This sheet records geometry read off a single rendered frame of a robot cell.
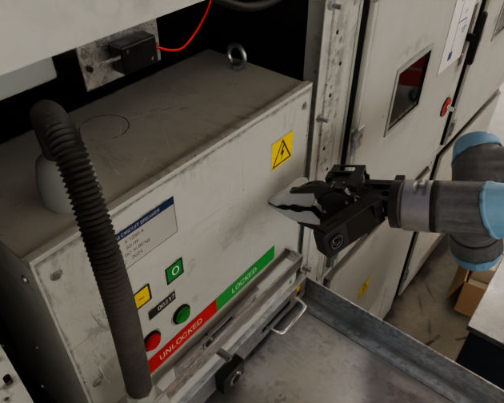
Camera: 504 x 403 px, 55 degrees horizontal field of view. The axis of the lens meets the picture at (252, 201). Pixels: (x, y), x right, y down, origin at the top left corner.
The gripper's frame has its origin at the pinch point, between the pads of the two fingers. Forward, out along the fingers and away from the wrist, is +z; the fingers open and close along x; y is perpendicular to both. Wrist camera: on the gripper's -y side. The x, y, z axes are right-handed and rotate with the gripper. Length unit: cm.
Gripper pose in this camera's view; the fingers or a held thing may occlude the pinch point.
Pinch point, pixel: (274, 205)
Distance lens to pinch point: 79.7
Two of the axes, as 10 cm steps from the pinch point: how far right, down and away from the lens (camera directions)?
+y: 4.1, -5.9, 7.0
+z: -8.8, -0.6, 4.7
